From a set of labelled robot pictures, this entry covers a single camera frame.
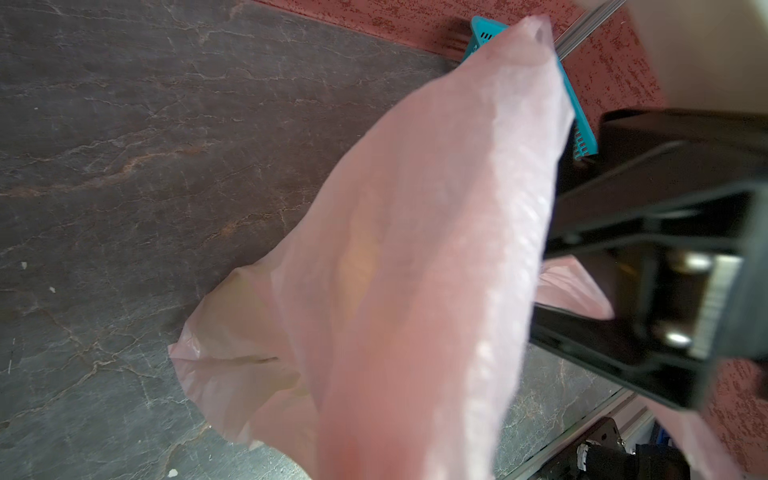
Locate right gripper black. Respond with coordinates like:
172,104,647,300
530,108,767,409

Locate pink plastic bag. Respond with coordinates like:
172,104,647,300
168,14,745,480

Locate teal plastic basket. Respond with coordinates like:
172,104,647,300
462,16,598,160

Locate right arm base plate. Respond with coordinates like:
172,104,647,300
533,417,691,480

